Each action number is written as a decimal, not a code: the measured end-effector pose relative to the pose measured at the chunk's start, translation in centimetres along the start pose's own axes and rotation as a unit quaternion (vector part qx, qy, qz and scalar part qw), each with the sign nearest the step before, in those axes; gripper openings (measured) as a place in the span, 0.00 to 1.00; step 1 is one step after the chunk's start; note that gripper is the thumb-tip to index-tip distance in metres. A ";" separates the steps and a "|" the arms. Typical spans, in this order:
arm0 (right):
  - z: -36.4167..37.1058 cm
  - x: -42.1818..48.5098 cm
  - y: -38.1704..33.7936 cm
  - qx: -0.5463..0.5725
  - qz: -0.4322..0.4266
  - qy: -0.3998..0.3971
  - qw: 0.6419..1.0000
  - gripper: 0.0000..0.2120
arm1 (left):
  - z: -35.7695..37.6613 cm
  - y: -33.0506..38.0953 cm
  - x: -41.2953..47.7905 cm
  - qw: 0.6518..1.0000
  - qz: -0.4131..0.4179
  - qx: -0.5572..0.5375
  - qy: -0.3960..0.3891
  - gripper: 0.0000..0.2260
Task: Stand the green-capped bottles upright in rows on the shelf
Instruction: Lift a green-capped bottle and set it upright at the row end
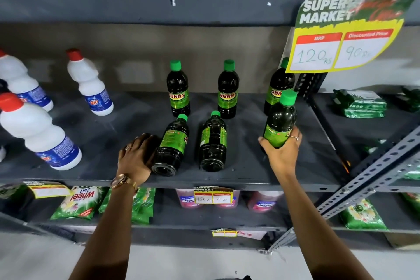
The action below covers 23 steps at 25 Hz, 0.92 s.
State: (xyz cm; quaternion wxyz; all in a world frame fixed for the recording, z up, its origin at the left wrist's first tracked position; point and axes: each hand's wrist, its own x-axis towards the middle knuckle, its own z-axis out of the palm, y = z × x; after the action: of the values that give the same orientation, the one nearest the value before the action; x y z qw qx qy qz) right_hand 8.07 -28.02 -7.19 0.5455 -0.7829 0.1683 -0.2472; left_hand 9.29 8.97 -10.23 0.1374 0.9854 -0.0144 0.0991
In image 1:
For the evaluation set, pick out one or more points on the green detergent pouch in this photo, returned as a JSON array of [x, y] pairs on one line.
[[78, 202], [141, 206], [11, 191], [411, 202], [362, 215]]

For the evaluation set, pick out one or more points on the person's left forearm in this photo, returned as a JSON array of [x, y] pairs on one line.
[[108, 233]]

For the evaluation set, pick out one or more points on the white bottle with red cap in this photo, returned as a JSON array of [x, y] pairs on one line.
[[90, 86], [19, 81], [39, 132]]

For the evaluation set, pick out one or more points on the person's left fingers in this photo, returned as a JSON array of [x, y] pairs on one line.
[[139, 143]]

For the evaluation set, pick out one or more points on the person's right forearm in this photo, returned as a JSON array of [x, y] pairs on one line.
[[315, 224]]

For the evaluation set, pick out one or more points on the small yellow price tag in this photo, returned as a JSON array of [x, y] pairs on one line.
[[213, 196], [49, 189], [224, 233]]

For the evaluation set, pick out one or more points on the large green yellow price sign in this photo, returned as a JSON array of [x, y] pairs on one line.
[[347, 32]]

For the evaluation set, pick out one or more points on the person's right hand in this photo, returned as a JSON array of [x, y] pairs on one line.
[[282, 158]]

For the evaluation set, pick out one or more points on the dark bottle with green cap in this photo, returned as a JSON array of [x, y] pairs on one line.
[[279, 84], [212, 142], [171, 145], [279, 122], [228, 92], [178, 89]]

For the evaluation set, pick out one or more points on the white paper label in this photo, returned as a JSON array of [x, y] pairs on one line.
[[251, 235]]

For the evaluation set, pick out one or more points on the light grey slotted angle bar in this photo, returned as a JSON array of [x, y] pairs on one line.
[[377, 171]]

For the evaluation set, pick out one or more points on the person's left hand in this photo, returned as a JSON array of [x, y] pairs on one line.
[[134, 161]]

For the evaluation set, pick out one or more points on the grey metal shelf rack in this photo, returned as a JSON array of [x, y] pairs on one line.
[[98, 1]]

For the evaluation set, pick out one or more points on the person's right thumb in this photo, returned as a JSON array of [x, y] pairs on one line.
[[265, 144]]

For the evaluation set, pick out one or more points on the green white soap packet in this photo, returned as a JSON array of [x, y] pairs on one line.
[[410, 99], [361, 103], [412, 174], [375, 148]]

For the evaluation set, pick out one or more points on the rose gold wristwatch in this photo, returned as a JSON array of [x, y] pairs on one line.
[[120, 180]]

